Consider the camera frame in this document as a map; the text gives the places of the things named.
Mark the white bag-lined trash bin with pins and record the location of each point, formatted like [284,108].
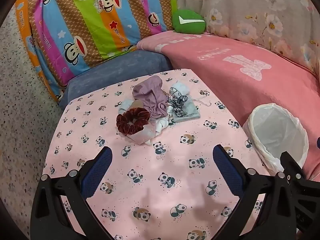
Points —
[275,130]

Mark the white cloth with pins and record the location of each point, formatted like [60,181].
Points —
[160,127]

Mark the blue-grey cushion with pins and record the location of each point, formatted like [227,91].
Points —
[112,72]

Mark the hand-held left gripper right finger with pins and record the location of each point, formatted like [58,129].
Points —
[223,162]

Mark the leopard-print scrunchie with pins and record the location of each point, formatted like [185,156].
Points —
[175,102]

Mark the green check-mark cushion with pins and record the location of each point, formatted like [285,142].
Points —
[188,22]

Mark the pink panda-print cloth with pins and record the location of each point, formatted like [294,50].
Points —
[162,180]

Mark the pink blanket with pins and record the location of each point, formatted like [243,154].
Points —
[225,75]

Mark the pale pink cloth piece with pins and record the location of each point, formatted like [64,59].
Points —
[139,138]

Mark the floral grey cloth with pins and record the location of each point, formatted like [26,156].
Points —
[250,5]

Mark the dark red velvet scrunchie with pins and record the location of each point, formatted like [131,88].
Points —
[122,123]

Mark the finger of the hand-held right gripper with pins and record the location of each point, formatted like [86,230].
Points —
[291,163]

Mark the purple cloth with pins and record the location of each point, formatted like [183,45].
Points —
[147,92]

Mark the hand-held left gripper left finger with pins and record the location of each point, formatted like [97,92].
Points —
[103,160]

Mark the light blue sock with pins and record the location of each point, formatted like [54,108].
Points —
[124,106]
[179,88]

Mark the striped monkey-print quilt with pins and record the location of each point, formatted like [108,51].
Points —
[87,25]

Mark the beige cloth piece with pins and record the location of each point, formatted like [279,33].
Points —
[137,104]

